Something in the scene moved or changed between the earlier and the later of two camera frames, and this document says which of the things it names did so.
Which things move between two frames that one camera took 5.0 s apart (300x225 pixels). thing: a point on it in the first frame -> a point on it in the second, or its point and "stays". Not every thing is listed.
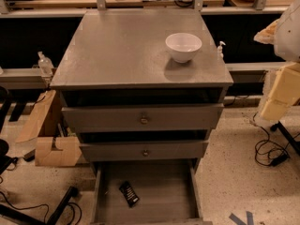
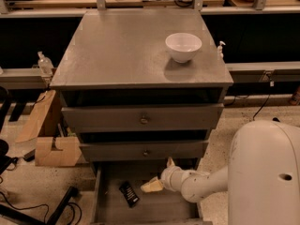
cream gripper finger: (285, 92) -> (154, 185)
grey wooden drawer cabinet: (142, 88) stays
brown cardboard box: (68, 153) stays
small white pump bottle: (220, 50) stays
